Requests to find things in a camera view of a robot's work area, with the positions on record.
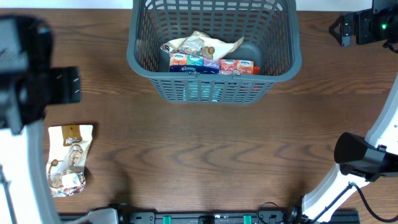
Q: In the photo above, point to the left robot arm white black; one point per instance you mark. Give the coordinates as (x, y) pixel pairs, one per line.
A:
(29, 83)

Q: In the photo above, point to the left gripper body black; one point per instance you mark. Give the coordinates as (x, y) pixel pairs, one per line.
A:
(61, 90)

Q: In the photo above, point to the colourful tissue multipack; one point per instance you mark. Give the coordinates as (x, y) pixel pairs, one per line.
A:
(198, 64)

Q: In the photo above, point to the grey plastic basket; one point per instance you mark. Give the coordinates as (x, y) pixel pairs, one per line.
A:
(271, 40)

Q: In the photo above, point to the brown labelled snack pouch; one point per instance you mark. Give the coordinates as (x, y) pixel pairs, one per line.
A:
(65, 169)

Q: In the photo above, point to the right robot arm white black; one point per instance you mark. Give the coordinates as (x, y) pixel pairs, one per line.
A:
(358, 160)

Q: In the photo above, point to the mint green wipes packet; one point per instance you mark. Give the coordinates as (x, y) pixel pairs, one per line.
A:
(205, 92)

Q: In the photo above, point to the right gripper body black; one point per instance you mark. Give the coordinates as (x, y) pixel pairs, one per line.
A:
(370, 28)

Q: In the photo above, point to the orange pasta package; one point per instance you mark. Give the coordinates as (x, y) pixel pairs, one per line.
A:
(256, 70)

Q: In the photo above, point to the beige paper pouch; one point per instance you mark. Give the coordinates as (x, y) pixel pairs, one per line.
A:
(172, 45)
(201, 44)

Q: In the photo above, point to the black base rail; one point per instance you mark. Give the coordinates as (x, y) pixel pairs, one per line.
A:
(267, 216)

